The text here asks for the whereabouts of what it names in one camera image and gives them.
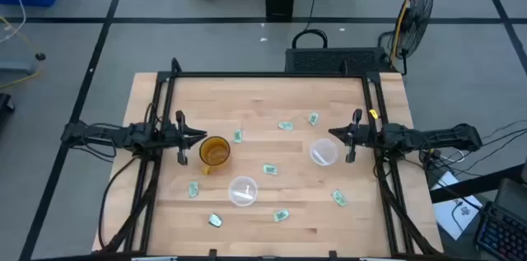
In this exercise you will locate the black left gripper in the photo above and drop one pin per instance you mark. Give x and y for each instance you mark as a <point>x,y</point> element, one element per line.
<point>180,137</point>

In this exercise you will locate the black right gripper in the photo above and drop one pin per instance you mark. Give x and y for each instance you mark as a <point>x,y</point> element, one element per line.
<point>360,135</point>

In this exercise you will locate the green white sweetener packet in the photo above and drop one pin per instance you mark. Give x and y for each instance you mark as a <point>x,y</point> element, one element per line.
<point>193,189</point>
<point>339,197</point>
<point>238,136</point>
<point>270,169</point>
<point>281,215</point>
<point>215,220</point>
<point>285,126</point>
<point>313,118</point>

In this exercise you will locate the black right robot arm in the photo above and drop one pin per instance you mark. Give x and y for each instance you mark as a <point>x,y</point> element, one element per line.
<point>432,137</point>

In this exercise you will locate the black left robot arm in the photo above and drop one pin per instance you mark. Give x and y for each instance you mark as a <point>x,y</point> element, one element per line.
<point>103,135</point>

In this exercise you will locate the clear plastic bowl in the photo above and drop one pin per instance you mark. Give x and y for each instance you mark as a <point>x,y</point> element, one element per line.
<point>324,145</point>
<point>243,185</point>

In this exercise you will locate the amber glass mug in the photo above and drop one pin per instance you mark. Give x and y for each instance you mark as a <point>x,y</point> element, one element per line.
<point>214,154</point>

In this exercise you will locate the yellow tag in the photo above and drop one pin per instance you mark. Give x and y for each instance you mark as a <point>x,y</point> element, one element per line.
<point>373,114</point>

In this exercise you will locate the black perforated computer case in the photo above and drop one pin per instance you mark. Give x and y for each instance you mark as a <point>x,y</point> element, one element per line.
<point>335,61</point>

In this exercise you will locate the yellow plug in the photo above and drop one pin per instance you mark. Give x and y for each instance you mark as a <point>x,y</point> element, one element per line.
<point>431,152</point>

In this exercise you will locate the black floor fan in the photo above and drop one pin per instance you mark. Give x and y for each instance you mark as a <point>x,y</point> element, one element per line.
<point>413,22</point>

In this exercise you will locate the white paper sheet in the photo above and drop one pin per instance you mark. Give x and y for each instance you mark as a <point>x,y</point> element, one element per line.
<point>453,215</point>

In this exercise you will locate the small black round puck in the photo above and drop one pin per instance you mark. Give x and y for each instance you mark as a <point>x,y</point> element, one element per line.
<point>40,56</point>

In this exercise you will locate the black backlit keyboard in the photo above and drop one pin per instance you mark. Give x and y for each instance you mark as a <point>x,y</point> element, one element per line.
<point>502,232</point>

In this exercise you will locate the grey metal base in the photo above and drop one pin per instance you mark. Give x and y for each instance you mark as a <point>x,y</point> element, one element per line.
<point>16,67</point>

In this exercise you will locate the black floor object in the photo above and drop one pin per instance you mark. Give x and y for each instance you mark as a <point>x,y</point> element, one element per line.
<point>5,104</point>

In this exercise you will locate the black aluminium table frame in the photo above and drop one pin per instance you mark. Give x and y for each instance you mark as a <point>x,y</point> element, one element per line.
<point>267,74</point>

